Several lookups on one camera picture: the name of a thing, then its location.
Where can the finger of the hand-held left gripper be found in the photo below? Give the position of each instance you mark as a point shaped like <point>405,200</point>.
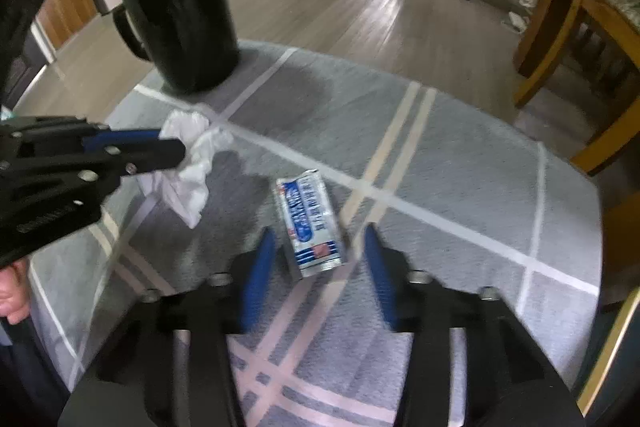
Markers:
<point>155,154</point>
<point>125,136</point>

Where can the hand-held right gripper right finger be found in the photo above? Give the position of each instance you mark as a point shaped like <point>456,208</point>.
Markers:
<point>382,287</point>

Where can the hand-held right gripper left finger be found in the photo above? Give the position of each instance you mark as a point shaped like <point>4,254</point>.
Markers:
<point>257,287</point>

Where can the white tissue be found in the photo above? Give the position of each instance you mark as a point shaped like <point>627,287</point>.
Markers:
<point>192,192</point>

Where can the small blue white sachet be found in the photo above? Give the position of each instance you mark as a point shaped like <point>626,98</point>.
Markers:
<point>310,222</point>

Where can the person's left hand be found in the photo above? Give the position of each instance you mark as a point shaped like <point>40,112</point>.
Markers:
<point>12,297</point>

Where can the grey plaid cloth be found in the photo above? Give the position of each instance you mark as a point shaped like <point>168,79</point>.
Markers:
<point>450,187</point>

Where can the black mug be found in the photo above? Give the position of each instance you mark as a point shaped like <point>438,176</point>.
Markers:
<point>190,22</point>

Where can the brown wooden cabinet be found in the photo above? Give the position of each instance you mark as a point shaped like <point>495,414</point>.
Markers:
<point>65,7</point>

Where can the wooden chair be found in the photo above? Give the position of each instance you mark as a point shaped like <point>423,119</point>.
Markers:
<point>550,37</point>

